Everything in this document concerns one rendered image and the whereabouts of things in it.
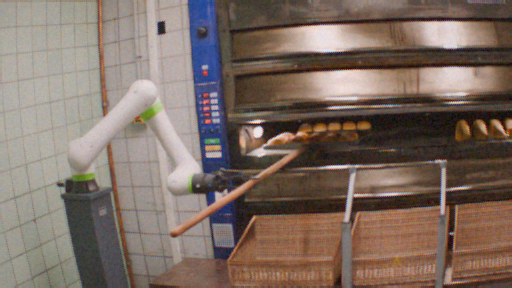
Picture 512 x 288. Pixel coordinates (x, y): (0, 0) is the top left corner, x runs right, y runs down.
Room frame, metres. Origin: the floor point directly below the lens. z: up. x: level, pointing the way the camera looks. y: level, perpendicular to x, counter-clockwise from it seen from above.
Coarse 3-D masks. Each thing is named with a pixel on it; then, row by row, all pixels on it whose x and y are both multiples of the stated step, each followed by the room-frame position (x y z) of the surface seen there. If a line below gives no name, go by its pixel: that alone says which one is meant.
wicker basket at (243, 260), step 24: (264, 216) 3.49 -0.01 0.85; (288, 216) 3.44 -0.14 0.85; (312, 216) 3.40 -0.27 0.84; (336, 216) 3.35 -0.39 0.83; (240, 240) 3.26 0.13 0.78; (288, 240) 3.42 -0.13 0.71; (312, 240) 3.37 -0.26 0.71; (336, 240) 3.32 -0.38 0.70; (240, 264) 3.05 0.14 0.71; (264, 264) 3.01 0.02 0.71; (288, 264) 2.97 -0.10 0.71; (312, 264) 2.94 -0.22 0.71; (336, 264) 2.98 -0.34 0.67
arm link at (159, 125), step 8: (160, 112) 2.86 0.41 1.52; (152, 120) 2.85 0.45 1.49; (160, 120) 2.86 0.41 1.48; (168, 120) 2.90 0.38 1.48; (152, 128) 2.87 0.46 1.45; (160, 128) 2.86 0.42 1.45; (168, 128) 2.88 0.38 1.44; (160, 136) 2.87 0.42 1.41; (168, 136) 2.87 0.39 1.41; (176, 136) 2.90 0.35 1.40; (168, 144) 2.88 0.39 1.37; (176, 144) 2.89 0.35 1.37; (168, 152) 2.89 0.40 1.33; (176, 152) 2.88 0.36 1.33; (184, 152) 2.90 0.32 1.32; (176, 160) 2.89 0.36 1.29; (184, 160) 2.89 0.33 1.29; (192, 160) 2.92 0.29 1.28; (176, 168) 2.89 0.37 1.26; (192, 168) 2.89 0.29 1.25
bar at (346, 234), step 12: (288, 168) 3.09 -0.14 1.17; (300, 168) 3.07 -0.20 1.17; (312, 168) 3.05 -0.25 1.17; (324, 168) 3.02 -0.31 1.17; (336, 168) 3.00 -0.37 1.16; (348, 168) 2.98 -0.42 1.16; (360, 168) 2.96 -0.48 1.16; (372, 168) 2.94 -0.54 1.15; (384, 168) 2.92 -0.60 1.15; (444, 168) 2.80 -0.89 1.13; (444, 180) 2.75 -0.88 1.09; (444, 192) 2.70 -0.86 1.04; (348, 204) 2.85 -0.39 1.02; (444, 204) 2.67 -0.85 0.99; (348, 216) 2.80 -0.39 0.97; (444, 216) 2.59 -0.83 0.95; (348, 228) 2.76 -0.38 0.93; (444, 228) 2.59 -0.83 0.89; (348, 240) 2.76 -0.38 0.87; (444, 240) 2.59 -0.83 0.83; (348, 252) 2.76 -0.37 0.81; (444, 252) 2.60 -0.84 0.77; (348, 264) 2.76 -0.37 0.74; (348, 276) 2.76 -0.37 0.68
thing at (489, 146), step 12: (456, 144) 3.19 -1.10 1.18; (468, 144) 3.14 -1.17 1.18; (480, 144) 3.09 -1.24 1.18; (492, 144) 3.06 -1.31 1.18; (504, 144) 3.03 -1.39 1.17; (252, 156) 3.55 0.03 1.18; (264, 156) 3.52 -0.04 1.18; (276, 156) 3.50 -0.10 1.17; (300, 156) 3.45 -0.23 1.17; (312, 156) 3.43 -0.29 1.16; (324, 156) 3.41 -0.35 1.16; (336, 156) 3.38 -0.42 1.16; (348, 156) 3.36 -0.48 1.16; (360, 156) 3.34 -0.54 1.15; (372, 156) 3.31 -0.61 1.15; (384, 156) 3.29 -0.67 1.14; (396, 156) 3.26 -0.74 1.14
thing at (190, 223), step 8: (296, 152) 3.35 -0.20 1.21; (288, 160) 3.18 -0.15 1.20; (272, 168) 2.95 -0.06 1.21; (264, 176) 2.82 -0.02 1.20; (248, 184) 2.63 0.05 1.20; (232, 192) 2.47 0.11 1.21; (240, 192) 2.52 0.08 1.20; (224, 200) 2.37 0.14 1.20; (232, 200) 2.45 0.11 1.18; (208, 208) 2.23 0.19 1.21; (216, 208) 2.28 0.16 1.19; (200, 216) 2.14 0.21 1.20; (184, 224) 2.03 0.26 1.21; (192, 224) 2.07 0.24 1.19; (176, 232) 1.95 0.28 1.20
